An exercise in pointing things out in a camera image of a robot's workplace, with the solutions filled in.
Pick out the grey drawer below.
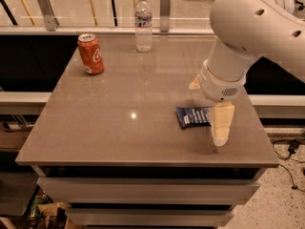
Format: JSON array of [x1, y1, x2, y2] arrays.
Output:
[[38, 177, 259, 205], [67, 208, 234, 227]]

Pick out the clear plastic water bottle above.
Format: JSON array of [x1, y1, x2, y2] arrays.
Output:
[[134, 0, 153, 52]]

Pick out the upper grey drawer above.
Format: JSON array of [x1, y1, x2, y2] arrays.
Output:
[[38, 177, 259, 205]]

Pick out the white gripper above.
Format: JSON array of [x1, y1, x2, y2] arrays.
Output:
[[189, 60, 246, 147]]

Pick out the lower grey drawer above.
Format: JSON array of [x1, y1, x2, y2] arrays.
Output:
[[67, 208, 234, 227]]

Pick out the snack bags under table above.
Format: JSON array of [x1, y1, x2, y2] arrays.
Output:
[[28, 196, 67, 229]]

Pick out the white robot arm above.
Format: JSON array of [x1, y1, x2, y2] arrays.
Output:
[[195, 0, 305, 146]]

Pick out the middle metal railing bracket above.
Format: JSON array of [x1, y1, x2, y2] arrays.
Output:
[[159, 0, 171, 32]]

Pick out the orange soda can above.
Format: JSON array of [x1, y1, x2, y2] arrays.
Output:
[[77, 33, 104, 74]]

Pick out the left metal railing bracket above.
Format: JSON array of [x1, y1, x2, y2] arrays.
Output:
[[37, 0, 59, 31]]

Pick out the black power adapter cable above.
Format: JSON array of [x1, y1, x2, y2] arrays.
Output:
[[272, 138, 305, 194]]

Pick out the blue rxbar blueberry wrapper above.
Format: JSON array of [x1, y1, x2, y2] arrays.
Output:
[[175, 107, 210, 129]]

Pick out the metal railing bracket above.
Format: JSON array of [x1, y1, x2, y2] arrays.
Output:
[[37, 0, 59, 31], [159, 0, 171, 32]]

